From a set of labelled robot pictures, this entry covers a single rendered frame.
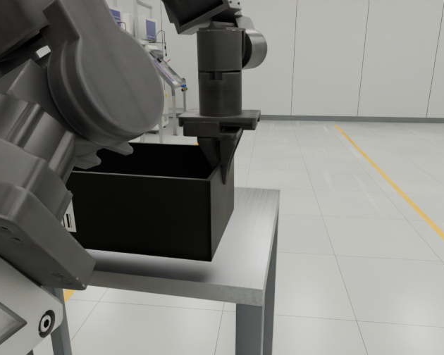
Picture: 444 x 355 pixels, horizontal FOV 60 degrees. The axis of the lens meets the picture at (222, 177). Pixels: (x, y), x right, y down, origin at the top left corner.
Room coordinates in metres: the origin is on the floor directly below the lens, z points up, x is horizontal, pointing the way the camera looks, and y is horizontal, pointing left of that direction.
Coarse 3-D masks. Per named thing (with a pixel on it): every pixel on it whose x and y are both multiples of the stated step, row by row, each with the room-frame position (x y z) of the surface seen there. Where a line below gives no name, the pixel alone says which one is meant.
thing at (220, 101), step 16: (208, 80) 0.49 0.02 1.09; (224, 80) 0.49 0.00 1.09; (240, 80) 0.51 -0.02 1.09; (208, 96) 0.49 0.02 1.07; (224, 96) 0.49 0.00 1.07; (240, 96) 0.51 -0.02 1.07; (192, 112) 0.53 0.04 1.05; (208, 112) 0.49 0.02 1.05; (224, 112) 0.49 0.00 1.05; (240, 112) 0.51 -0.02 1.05; (256, 112) 0.52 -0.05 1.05
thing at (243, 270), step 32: (256, 192) 0.90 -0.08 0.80; (256, 224) 0.71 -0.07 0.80; (96, 256) 0.57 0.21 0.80; (128, 256) 0.57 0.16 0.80; (224, 256) 0.57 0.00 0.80; (256, 256) 0.57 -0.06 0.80; (128, 288) 0.52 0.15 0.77; (160, 288) 0.51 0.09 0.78; (192, 288) 0.50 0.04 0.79; (224, 288) 0.49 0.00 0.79; (256, 288) 0.48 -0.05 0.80; (64, 320) 1.04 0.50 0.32; (256, 320) 0.48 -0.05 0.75; (64, 352) 1.01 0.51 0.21; (256, 352) 0.48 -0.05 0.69
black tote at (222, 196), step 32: (128, 160) 0.64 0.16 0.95; (160, 160) 0.63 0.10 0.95; (192, 160) 0.61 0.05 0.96; (96, 192) 0.47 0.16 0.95; (128, 192) 0.46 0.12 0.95; (160, 192) 0.45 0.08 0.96; (192, 192) 0.44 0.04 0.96; (224, 192) 0.52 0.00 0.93; (64, 224) 0.48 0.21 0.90; (96, 224) 0.47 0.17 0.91; (128, 224) 0.46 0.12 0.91; (160, 224) 0.45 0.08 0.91; (192, 224) 0.44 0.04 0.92; (224, 224) 0.52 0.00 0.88; (160, 256) 0.45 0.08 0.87; (192, 256) 0.44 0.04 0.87
